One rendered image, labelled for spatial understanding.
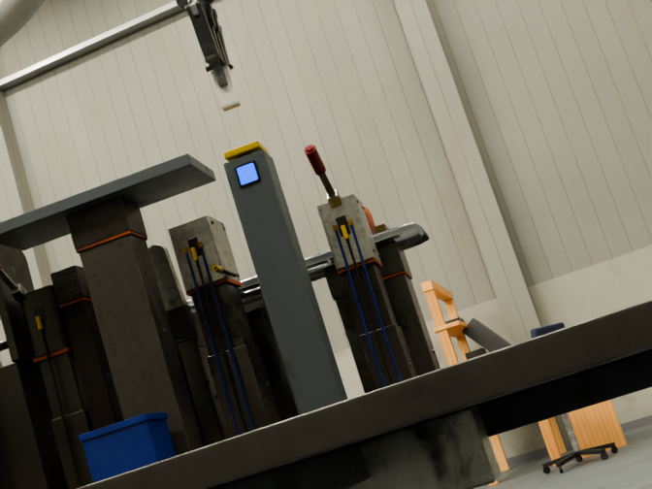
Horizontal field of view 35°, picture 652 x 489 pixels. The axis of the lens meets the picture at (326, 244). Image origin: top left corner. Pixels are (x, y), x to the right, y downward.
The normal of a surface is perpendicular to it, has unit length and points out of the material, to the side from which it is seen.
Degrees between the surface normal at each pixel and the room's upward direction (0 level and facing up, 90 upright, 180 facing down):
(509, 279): 90
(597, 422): 90
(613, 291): 90
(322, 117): 90
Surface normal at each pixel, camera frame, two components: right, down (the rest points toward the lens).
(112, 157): -0.29, -0.10
